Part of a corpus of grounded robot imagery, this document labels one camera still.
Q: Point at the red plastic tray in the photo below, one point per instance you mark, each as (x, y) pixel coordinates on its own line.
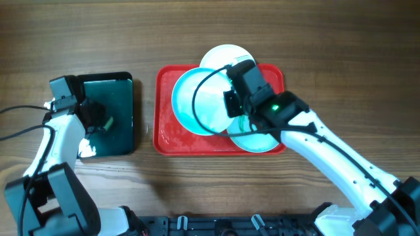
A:
(170, 137)

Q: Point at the white plate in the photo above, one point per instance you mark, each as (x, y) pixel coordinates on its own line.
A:
(222, 55)

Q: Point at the black water tray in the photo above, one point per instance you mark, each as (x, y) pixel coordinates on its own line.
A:
(114, 91)

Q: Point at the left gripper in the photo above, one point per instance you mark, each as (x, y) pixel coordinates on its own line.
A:
(100, 113)

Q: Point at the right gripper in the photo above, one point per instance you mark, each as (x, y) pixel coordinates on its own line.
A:
(231, 107)

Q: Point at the light blue plate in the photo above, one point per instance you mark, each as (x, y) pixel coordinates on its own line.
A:
(255, 143)
(195, 104)

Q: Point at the green yellow sponge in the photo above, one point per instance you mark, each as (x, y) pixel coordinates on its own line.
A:
(108, 123)

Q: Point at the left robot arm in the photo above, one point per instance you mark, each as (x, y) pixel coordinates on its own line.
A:
(49, 199)

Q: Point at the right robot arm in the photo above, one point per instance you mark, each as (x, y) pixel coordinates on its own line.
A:
(381, 204)

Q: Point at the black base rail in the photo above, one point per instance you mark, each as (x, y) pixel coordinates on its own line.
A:
(256, 225)

